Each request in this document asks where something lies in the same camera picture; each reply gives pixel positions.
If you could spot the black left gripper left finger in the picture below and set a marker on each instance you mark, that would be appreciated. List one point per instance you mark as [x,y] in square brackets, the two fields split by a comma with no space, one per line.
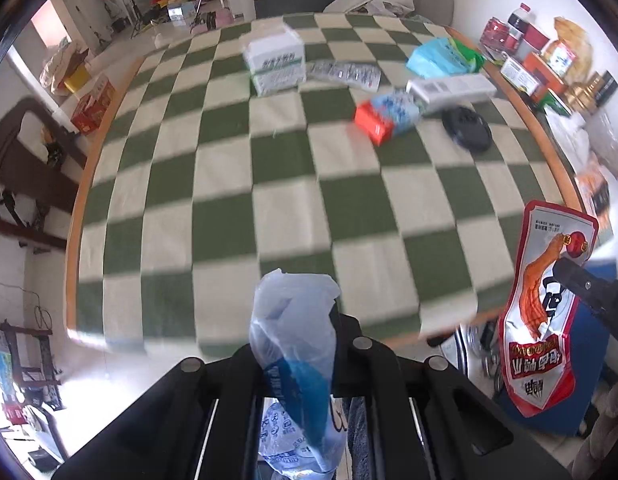
[199,421]

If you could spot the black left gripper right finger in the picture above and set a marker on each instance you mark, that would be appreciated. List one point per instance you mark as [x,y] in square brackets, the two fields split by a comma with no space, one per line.
[425,420]

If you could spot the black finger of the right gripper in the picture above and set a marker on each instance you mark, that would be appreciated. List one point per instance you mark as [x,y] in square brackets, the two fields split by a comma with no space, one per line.
[599,295]

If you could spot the red white snack bag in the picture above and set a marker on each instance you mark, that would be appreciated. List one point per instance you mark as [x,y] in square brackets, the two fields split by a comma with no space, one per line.
[534,330]

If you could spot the white blue plastic bag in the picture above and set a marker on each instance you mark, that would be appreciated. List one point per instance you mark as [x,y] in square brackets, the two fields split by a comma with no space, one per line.
[294,341]

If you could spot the blue green plastic bag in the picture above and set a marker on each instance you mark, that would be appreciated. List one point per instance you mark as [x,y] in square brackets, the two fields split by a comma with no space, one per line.
[444,57]

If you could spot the silver pill blister pack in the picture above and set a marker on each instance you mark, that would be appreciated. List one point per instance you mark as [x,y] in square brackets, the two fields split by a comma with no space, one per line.
[362,76]

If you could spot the white green cardboard box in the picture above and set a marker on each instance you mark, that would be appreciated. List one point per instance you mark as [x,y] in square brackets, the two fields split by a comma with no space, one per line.
[275,57]

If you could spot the black round lid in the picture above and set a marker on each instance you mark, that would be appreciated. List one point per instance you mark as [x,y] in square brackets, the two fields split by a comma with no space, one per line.
[467,129]

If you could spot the orange red box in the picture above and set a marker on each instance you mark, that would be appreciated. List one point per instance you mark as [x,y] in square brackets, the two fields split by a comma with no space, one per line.
[547,79]

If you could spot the white rectangular box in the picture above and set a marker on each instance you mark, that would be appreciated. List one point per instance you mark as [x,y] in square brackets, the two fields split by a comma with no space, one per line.
[441,93]

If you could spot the green white checkered tablecloth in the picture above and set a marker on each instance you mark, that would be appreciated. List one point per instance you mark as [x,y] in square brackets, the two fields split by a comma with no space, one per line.
[195,187]

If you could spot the blue tissue packet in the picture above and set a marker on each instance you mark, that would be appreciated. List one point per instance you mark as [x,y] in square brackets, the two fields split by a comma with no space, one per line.
[399,110]

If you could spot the red can pack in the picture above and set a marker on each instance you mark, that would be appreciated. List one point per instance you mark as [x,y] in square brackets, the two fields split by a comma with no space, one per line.
[500,37]

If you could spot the dark soda bottle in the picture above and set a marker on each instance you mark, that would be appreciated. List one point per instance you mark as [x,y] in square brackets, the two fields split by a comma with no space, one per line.
[519,18]

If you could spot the red small box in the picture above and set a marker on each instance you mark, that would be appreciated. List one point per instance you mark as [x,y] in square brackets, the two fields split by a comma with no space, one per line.
[377,128]

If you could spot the dark wooden chair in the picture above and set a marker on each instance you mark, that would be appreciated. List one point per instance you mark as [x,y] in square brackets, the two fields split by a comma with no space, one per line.
[23,173]

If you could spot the red cardboard box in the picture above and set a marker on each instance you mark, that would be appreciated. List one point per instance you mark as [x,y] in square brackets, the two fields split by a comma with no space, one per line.
[88,114]

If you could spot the pink suitcase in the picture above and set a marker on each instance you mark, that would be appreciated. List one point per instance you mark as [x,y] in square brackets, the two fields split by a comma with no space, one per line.
[224,17]

